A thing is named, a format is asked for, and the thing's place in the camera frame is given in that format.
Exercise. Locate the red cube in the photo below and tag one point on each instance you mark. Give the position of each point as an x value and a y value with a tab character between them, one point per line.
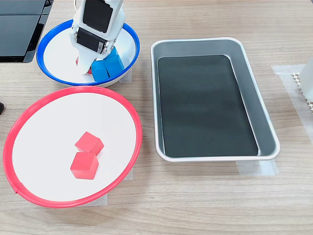
83	166
89	71
88	143

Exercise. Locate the blue-rimmed white plate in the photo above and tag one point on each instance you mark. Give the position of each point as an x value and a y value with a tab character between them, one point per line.
58	56

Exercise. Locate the clear tape strip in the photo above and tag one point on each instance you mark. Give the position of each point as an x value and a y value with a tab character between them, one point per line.
127	77
249	169
283	71
101	200

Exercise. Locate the black electronic device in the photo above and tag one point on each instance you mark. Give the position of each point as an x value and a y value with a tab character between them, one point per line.
14	31

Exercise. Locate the steel tray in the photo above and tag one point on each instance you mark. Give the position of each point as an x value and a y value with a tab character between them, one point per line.
195	46

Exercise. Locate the red-rimmed white plate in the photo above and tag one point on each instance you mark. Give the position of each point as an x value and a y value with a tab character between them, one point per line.
49	147

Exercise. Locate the small black object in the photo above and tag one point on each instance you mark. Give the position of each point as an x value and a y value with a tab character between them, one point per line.
1	109

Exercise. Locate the black tray mat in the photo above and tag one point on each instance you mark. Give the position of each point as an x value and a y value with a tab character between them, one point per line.
195	117

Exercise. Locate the pale perforated base plate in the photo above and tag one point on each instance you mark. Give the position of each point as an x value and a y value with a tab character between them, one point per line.
296	76

